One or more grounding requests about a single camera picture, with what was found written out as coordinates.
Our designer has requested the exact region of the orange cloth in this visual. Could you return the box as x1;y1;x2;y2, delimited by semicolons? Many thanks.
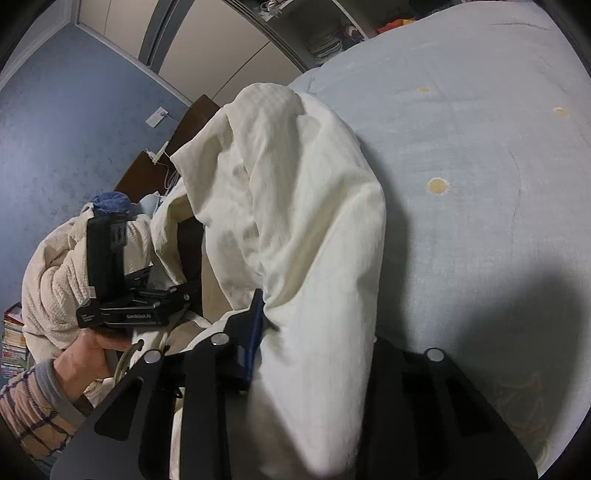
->
376;17;419;34

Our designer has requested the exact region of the stack of books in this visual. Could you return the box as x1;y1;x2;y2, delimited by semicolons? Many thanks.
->
0;302;34;380

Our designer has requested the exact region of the white hooded puffer jacket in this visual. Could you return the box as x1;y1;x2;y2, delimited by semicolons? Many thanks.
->
83;83;386;480

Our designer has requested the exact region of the bed with grey sheet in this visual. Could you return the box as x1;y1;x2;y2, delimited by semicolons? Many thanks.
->
286;0;591;476

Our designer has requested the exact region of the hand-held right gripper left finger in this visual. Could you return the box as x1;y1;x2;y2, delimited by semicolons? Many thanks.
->
50;288;266;480

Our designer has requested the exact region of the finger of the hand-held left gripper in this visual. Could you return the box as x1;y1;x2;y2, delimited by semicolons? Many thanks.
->
177;217;205;296

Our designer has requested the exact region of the person's left forearm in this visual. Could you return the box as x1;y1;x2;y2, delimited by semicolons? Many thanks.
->
0;359;95;468

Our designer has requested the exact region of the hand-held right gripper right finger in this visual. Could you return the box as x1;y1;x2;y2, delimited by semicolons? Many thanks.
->
365;339;539;480

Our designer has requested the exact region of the person's left hand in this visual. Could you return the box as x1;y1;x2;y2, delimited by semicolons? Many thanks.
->
53;329;136;408

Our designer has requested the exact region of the cream waffle blanket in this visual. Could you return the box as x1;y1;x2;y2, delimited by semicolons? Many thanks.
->
21;212;154;363

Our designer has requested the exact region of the blue cloth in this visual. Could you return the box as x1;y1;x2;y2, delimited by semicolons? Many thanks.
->
90;191;140;217

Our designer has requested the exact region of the white charger with cable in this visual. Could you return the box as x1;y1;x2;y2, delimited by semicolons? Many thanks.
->
146;142;183;191

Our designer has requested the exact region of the brown wooden headboard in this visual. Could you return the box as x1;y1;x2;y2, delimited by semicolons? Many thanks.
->
113;95;221;204

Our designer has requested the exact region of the beige wardrobe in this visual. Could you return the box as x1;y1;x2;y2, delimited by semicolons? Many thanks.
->
76;0;416;104

